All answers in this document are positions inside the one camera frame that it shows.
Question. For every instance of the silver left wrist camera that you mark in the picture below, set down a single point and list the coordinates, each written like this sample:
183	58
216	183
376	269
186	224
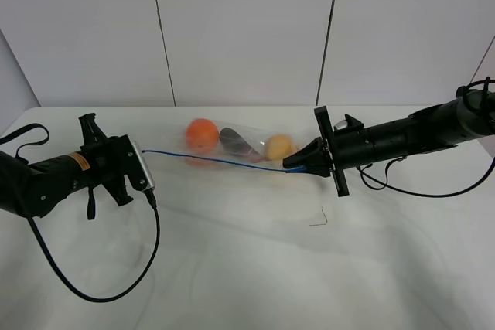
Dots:
149	181

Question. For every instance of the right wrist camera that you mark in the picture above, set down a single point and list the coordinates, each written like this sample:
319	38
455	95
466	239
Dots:
349	123

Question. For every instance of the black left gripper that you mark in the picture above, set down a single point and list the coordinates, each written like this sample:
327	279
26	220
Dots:
112	160

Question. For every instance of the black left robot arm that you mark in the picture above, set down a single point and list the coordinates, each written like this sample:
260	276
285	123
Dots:
33	190

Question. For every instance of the orange fruit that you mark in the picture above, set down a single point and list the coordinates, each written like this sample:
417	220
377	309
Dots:
202	136

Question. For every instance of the purple eggplant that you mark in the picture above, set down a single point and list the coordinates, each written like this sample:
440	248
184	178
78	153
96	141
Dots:
235	145

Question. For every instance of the yellow lemon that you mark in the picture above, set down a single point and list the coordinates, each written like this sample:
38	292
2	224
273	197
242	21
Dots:
279	146

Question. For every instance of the clear zip bag blue seal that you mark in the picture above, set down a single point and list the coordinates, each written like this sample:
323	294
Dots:
171	142

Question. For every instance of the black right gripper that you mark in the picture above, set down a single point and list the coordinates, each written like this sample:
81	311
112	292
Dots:
332	153

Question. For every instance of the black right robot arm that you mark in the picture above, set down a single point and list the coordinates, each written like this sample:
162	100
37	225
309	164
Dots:
469	117

